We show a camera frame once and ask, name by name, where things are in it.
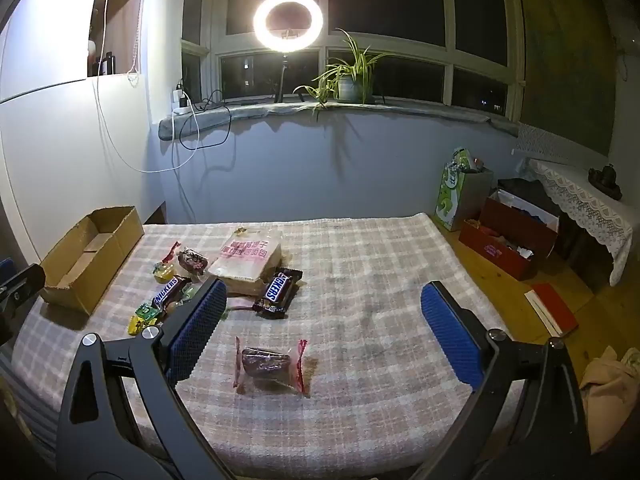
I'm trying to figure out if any brown chocolate bar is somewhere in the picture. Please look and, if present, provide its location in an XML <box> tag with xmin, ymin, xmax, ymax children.
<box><xmin>150</xmin><ymin>276</ymin><xmax>193</xmax><ymax>311</ymax></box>
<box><xmin>252</xmin><ymin>268</ymin><xmax>304</xmax><ymax>320</ymax></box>

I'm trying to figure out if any white framed window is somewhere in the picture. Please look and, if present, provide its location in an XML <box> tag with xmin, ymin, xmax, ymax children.
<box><xmin>181</xmin><ymin>0</ymin><xmax>527</xmax><ymax>122</ymax></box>

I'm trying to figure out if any clear bagged sliced bread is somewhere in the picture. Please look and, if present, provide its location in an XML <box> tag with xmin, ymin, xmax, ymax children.
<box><xmin>207</xmin><ymin>227</ymin><xmax>283</xmax><ymax>297</ymax></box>

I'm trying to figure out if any potted spider plant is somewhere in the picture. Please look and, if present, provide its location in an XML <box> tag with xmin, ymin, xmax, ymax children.
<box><xmin>294</xmin><ymin>29</ymin><xmax>391</xmax><ymax>116</ymax></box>

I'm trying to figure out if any grey windowsill cloth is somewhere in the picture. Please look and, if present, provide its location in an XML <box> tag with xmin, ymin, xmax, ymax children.
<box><xmin>159</xmin><ymin>100</ymin><xmax>521</xmax><ymax>142</ymax></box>

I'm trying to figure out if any lace-covered side table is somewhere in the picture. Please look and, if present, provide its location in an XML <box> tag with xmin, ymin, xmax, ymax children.
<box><xmin>515</xmin><ymin>122</ymin><xmax>633</xmax><ymax>287</ymax></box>

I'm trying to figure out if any red cardboard box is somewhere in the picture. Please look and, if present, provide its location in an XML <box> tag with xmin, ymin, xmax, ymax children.
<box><xmin>459</xmin><ymin>190</ymin><xmax>560</xmax><ymax>281</ymax></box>

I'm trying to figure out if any black cable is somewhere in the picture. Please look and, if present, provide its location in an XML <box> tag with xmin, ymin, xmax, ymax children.
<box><xmin>177</xmin><ymin>89</ymin><xmax>234</xmax><ymax>151</ymax></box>

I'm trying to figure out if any red book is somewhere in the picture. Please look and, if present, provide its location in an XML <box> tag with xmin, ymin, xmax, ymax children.
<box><xmin>524</xmin><ymin>282</ymin><xmax>580</xmax><ymax>339</ymax></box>

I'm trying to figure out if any wooden shelf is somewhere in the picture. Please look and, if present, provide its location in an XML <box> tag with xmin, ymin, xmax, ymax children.
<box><xmin>87</xmin><ymin>0</ymin><xmax>146</xmax><ymax>78</ymax></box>

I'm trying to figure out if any yellow wrapped candy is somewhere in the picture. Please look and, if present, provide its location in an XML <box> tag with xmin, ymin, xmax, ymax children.
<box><xmin>127</xmin><ymin>317</ymin><xmax>161</xmax><ymax>336</ymax></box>

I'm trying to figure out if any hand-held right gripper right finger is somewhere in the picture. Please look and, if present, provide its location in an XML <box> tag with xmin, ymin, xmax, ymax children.
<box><xmin>410</xmin><ymin>281</ymin><xmax>592</xmax><ymax>480</ymax></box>

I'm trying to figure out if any beige cloth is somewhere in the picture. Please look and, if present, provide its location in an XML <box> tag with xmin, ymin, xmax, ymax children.
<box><xmin>579</xmin><ymin>346</ymin><xmax>640</xmax><ymax>456</ymax></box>

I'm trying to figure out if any white cable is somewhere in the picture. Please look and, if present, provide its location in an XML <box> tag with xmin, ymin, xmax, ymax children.
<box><xmin>92</xmin><ymin>0</ymin><xmax>201</xmax><ymax>173</ymax></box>

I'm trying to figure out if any green paper bag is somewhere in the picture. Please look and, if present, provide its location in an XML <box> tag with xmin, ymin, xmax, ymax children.
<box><xmin>434</xmin><ymin>147</ymin><xmax>496</xmax><ymax>232</ymax></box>

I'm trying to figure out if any dark figurine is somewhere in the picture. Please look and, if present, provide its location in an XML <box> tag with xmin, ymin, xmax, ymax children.
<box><xmin>587</xmin><ymin>164</ymin><xmax>623</xmax><ymax>201</ymax></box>

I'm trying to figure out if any red-edged dark cake packet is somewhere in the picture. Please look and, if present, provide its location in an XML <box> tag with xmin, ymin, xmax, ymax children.
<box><xmin>232</xmin><ymin>336</ymin><xmax>309</xmax><ymax>397</ymax></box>
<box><xmin>167</xmin><ymin>241</ymin><xmax>210</xmax><ymax>278</ymax></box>

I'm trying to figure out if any white power strip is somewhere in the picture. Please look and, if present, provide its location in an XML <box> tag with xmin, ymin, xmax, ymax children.
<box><xmin>171</xmin><ymin>87</ymin><xmax>194</xmax><ymax>115</ymax></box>

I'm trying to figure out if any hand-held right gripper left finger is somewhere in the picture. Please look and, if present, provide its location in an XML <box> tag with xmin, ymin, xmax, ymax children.
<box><xmin>56</xmin><ymin>277</ymin><xmax>236</xmax><ymax>480</ymax></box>

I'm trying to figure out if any ring light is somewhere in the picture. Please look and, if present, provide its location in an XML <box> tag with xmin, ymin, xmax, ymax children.
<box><xmin>252</xmin><ymin>0</ymin><xmax>326</xmax><ymax>53</ymax></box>

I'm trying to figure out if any black tripod stand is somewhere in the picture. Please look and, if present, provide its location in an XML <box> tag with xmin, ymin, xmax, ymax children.
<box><xmin>272</xmin><ymin>52</ymin><xmax>301</xmax><ymax>103</ymax></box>

